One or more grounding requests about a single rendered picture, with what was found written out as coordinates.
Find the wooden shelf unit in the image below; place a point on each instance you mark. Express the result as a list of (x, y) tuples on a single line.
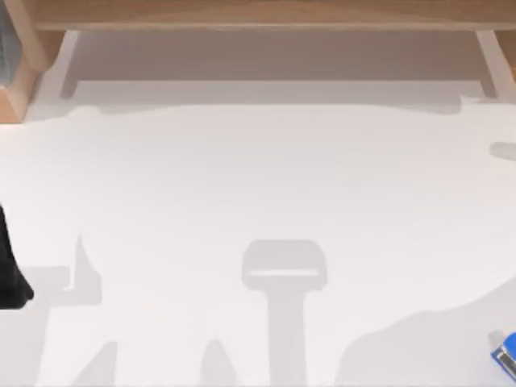
[(258, 16)]

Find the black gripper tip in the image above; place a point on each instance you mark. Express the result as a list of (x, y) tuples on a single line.
[(11, 278)]

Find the blue stapler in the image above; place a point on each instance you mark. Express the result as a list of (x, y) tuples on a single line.
[(507, 352)]

